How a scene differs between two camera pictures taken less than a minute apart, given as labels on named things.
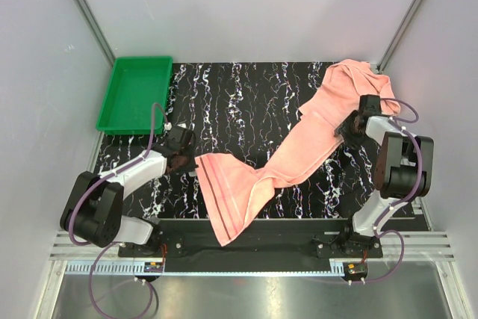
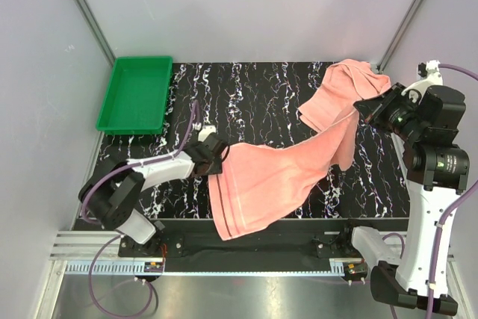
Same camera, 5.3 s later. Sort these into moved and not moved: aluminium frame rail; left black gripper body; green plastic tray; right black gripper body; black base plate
Moved: right black gripper body; left black gripper body
Not moved: aluminium frame rail; black base plate; green plastic tray
